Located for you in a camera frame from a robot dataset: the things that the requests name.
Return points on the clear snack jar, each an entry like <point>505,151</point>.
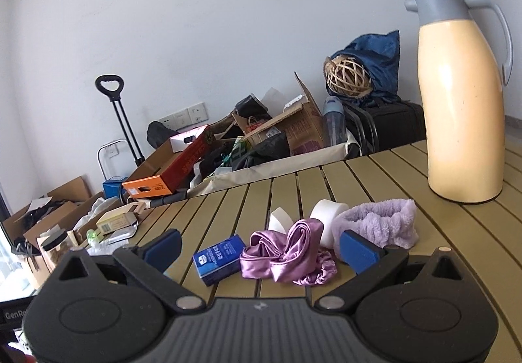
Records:
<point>55,250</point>

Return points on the white plastic bag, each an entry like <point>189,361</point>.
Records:
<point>98,210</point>

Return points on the black plastic bag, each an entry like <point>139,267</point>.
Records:
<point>265,151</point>

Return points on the olive folding table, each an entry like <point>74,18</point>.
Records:
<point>285,191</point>

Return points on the black suitcase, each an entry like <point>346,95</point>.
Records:
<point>391,126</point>

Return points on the orange red long box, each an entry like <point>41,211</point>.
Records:
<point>183,163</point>

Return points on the white wall socket panel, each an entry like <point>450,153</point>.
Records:
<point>183,116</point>

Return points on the rattan ball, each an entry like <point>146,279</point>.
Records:
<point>348,77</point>

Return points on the navy blue cloth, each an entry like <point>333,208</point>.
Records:
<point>381,61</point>

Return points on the large white tape roll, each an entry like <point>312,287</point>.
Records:
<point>326,220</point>

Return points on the small blue box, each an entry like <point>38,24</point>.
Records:
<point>220,259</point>

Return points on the blue water bottle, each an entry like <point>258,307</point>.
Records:
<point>334,122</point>

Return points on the open cardboard box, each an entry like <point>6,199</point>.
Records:
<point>61,208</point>

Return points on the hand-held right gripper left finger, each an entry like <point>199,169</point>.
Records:
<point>163,250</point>

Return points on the yellow green small box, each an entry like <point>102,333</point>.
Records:
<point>116,222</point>

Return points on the small white tape roll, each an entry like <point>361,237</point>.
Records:
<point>279,220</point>

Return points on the purple satin cloth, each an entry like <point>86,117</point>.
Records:
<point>285,257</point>

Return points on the black cloth bag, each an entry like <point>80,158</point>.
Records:
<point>161,134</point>

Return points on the yellow thermos jug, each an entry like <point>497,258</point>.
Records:
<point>461,122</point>

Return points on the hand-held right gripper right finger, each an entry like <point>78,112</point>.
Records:
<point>361,250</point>

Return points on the purple fluffy headband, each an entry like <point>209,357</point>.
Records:
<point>379,224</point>

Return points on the purple satin scrunchie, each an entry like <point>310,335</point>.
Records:
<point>324,269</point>

